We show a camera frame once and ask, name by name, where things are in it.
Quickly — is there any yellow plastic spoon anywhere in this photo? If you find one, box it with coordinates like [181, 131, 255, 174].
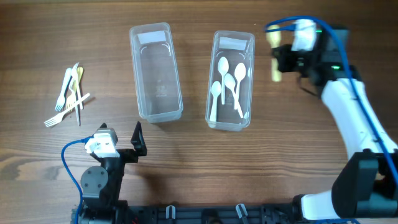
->
[267, 30, 282, 82]

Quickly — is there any white plastic spoon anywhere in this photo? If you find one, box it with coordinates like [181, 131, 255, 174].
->
[218, 57, 229, 105]
[224, 73, 244, 118]
[210, 81, 221, 122]
[234, 62, 246, 101]

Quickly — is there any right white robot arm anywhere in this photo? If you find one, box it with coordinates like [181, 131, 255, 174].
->
[267, 20, 397, 223]

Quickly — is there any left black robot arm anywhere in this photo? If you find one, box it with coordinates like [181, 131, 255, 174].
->
[71, 122, 147, 223]

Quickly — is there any left clear plastic container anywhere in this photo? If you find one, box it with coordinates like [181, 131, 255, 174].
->
[129, 22, 183, 123]

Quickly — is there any clear plastic container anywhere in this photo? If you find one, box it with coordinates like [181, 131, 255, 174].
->
[129, 22, 183, 123]
[205, 30, 255, 131]

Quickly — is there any right clear plastic container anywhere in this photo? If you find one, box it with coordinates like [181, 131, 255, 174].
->
[205, 30, 255, 131]

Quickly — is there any yellow plastic fork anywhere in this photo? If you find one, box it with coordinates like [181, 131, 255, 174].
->
[66, 67, 84, 109]

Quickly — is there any white plastic fork crossing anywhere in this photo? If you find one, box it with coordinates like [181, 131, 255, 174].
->
[44, 93, 90, 127]

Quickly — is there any white plastic fork left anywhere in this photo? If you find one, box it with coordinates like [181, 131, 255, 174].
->
[55, 68, 72, 111]

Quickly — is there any clear plastic fork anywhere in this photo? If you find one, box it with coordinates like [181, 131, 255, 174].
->
[69, 80, 80, 126]

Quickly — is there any white plastic knife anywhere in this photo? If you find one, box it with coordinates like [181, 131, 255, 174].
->
[71, 63, 81, 103]

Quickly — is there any left blue cable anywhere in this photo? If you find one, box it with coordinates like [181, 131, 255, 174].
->
[60, 137, 94, 224]

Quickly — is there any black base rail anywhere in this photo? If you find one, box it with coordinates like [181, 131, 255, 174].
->
[70, 202, 312, 224]

